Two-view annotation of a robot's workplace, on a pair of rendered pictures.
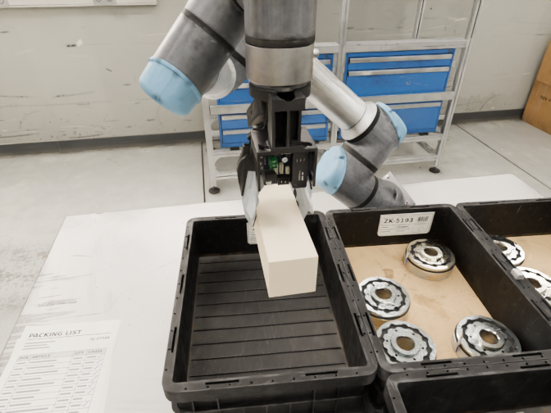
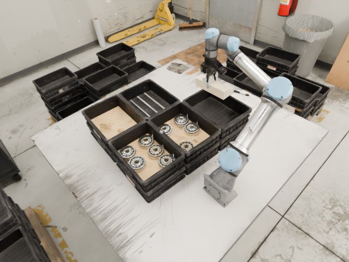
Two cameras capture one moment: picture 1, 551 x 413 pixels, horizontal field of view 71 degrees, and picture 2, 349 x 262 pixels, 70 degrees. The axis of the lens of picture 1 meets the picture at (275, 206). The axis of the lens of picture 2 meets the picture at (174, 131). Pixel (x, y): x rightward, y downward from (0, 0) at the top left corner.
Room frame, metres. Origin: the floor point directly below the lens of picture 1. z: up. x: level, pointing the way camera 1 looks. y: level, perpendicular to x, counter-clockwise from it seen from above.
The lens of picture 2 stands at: (1.49, -0.91, 2.04)
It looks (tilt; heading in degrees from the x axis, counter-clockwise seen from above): 45 degrees down; 150
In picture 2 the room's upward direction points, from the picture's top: 5 degrees counter-clockwise
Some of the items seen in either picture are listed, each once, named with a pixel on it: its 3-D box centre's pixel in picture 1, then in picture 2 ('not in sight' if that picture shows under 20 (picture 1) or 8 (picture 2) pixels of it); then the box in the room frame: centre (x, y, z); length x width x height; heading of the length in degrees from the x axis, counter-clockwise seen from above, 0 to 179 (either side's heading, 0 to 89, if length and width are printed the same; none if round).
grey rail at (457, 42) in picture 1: (339, 47); not in sight; (2.47, -0.39, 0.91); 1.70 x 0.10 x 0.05; 100
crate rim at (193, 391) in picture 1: (262, 283); (216, 105); (0.50, 0.02, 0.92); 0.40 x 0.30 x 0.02; 6
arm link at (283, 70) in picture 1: (282, 62); (211, 52); (0.44, -0.01, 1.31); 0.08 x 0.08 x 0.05
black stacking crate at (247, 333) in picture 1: (263, 302); (215, 111); (0.50, 0.02, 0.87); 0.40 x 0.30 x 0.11; 6
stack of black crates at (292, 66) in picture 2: not in sight; (273, 73); (-0.04, 1.41, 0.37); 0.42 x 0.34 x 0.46; 10
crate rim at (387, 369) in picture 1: (425, 271); (183, 126); (0.52, -0.28, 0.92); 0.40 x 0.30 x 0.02; 6
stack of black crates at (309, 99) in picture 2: not in sight; (288, 104); (0.43, 1.08, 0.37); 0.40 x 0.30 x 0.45; 10
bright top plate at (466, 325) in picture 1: (487, 339); (164, 129); (0.42, -0.36, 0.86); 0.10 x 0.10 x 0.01
